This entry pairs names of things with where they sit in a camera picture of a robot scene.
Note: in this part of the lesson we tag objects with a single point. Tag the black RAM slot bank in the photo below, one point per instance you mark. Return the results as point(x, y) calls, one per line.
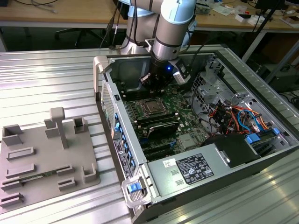
point(133, 93)

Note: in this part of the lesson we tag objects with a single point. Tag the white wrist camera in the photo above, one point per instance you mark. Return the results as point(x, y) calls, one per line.
point(181, 74)

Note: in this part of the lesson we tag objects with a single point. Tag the blue disk carrier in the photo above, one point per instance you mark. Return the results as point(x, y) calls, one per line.
point(252, 139)

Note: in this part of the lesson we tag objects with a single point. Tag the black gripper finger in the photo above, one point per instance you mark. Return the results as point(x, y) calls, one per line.
point(145, 80)
point(157, 93)

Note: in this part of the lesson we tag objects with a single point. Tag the grey power supply unit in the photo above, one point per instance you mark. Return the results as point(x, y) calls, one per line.
point(163, 179)

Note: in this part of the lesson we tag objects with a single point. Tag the green RAM stick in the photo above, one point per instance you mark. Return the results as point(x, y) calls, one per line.
point(37, 176)

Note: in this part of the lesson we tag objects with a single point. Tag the black office chair base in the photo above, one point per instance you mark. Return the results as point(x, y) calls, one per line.
point(77, 35)

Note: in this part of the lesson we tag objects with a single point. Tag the white small box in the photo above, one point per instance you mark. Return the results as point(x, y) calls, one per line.
point(243, 18)

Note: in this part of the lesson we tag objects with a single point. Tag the black installed RAM sticks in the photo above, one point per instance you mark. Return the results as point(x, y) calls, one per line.
point(158, 119)

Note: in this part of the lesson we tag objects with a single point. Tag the perforated metal drive cage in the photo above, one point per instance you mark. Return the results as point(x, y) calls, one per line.
point(205, 91)

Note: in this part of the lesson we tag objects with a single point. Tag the green motherboard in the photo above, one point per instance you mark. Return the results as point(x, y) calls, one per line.
point(187, 121)

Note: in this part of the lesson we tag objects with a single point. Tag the grey parts rack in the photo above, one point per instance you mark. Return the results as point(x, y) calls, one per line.
point(46, 149)

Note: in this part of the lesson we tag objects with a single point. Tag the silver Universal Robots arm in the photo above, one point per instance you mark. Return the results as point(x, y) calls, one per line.
point(168, 35)

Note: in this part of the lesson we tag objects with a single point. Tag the wooden desk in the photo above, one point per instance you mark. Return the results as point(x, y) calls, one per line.
point(70, 11)

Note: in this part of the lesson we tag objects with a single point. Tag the blue case latch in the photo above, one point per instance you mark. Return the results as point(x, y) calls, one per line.
point(133, 187)

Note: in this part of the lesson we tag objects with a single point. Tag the open grey PC case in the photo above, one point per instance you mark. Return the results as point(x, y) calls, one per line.
point(130, 140)

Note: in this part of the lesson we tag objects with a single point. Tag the black graphics card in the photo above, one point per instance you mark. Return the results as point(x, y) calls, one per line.
point(163, 130)

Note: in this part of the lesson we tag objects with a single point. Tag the black plastic air duct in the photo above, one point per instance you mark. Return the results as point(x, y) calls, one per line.
point(231, 149)

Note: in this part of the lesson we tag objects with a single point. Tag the black expansion slots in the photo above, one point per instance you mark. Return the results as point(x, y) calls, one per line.
point(156, 151)

